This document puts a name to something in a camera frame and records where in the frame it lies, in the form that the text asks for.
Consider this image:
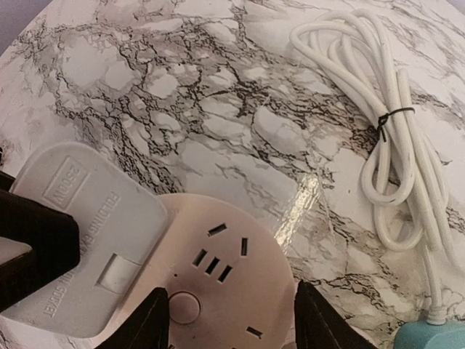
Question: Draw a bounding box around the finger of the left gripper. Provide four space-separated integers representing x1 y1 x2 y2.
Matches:
1 172 80 311

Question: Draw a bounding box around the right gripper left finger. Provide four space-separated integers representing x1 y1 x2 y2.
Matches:
101 287 170 349

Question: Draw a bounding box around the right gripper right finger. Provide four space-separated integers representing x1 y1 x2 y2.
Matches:
294 280 376 349

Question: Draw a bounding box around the white small adapter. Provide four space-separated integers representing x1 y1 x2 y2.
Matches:
4 142 168 338

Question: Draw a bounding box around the round beige socket hub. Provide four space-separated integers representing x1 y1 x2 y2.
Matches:
97 193 295 349

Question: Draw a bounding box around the teal power strip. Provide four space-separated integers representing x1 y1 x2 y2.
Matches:
393 321 465 349

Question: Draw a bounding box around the white bundled power cable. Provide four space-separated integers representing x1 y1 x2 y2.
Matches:
289 8 465 324

